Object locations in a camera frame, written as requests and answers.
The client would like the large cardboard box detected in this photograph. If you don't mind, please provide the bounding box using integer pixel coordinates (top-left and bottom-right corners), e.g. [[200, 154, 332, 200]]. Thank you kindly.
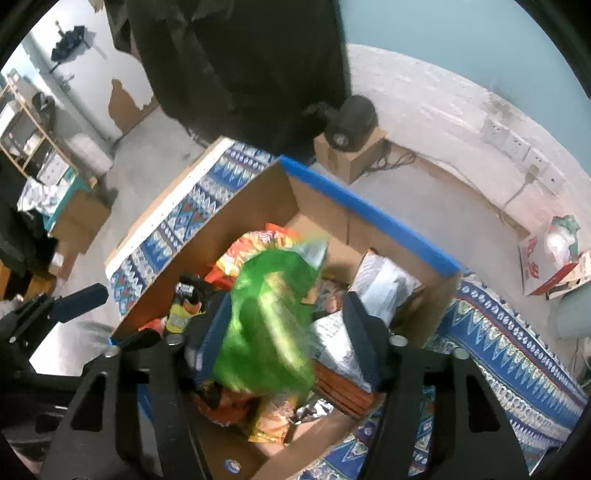
[[48, 187, 112, 254]]

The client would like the dark hanging cloth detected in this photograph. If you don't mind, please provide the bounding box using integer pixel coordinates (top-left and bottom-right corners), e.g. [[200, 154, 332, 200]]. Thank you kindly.
[[104, 0, 352, 155]]

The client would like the green snack packet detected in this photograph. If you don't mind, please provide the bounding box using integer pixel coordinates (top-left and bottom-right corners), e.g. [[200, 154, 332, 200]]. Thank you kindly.
[[213, 235, 331, 398]]

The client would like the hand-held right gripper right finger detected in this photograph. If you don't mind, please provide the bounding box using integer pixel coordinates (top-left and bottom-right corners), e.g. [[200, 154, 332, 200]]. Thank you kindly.
[[342, 292, 532, 480]]

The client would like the black power cable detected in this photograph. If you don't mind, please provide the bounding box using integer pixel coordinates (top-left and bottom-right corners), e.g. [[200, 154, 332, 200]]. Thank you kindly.
[[369, 148, 419, 176]]

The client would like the white orange snack packet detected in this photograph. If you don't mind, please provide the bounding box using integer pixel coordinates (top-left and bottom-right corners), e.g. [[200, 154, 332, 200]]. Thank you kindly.
[[309, 309, 384, 421]]

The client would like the wooden shelf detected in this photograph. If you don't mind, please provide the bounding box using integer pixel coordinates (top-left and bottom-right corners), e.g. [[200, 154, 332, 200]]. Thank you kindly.
[[0, 69, 75, 185]]

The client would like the black yellow snack packet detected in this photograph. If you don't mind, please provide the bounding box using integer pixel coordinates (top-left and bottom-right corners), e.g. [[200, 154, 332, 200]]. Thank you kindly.
[[166, 273, 215, 334]]

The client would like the beige power cable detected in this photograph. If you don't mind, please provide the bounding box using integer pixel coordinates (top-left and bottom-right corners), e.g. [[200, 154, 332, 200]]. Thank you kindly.
[[501, 164, 543, 222]]

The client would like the white ribbed container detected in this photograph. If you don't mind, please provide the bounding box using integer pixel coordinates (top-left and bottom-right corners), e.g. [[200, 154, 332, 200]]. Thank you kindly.
[[69, 134, 114, 174]]

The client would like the dark clothing pile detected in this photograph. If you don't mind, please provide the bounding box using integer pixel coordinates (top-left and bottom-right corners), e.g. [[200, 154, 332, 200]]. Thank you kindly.
[[0, 185, 51, 280]]

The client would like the red white bag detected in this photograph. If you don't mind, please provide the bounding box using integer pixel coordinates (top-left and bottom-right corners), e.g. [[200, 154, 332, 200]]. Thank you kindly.
[[518, 215, 591, 301]]

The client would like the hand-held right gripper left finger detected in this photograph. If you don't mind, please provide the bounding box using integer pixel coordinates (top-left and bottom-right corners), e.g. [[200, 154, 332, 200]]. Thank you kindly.
[[39, 291, 234, 480]]

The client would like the small cardboard box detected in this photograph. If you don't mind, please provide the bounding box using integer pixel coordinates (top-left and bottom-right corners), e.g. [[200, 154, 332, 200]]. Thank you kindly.
[[314, 127, 389, 185]]

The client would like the blue patterned blanket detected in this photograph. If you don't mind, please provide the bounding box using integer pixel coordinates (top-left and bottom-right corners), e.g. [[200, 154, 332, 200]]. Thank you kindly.
[[105, 138, 589, 480]]

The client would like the blue cardboard box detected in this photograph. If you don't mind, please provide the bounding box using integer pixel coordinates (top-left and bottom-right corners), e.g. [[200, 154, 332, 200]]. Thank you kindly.
[[108, 156, 464, 480]]

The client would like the crumpled patterned cloth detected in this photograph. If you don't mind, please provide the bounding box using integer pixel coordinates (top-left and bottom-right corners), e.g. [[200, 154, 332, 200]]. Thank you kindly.
[[18, 178, 70, 215]]

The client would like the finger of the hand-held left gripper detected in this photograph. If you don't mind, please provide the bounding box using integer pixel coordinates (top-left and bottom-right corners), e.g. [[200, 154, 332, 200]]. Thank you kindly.
[[0, 283, 110, 365], [83, 328, 163, 365]]

